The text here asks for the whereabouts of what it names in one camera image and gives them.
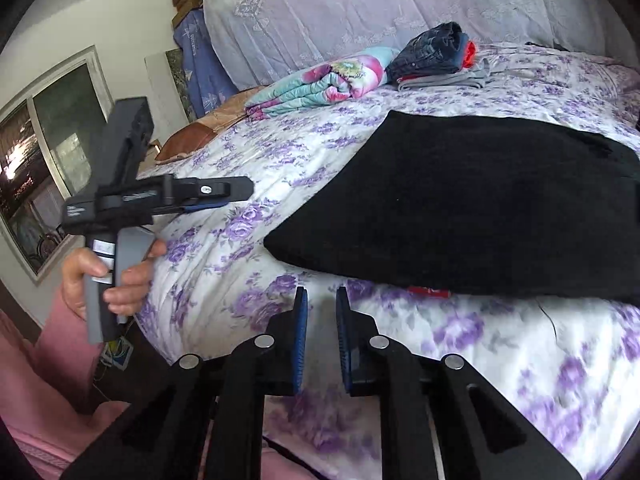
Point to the person's pink clothed body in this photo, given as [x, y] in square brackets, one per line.
[30, 435]

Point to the white panel with green picture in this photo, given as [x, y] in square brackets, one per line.
[162, 85]

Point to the folded grey pants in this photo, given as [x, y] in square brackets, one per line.
[450, 80]

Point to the black pants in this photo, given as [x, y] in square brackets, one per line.
[475, 200]

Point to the blue patterned bedding stack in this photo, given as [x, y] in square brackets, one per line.
[200, 60]

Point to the white lace headboard cover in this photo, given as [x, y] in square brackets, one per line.
[350, 10]

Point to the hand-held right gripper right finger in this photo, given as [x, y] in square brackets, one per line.
[343, 340]

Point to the folded blue jeans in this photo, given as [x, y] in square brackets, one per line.
[430, 52]

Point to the person's left hand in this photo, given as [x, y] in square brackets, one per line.
[127, 290]

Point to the bed with purple floral sheet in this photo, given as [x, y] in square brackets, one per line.
[240, 270]

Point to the sliding glass window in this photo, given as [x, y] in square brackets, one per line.
[45, 160]

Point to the folded red garment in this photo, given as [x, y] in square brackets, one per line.
[470, 55]

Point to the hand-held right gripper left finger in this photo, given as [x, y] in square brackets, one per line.
[300, 340]

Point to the person's left forearm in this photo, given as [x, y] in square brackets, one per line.
[60, 355]

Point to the folded colourful floral blanket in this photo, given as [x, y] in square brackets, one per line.
[325, 82]

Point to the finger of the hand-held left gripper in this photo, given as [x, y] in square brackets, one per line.
[215, 190]

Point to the brown pillow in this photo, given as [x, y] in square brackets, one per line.
[230, 107]
[187, 141]

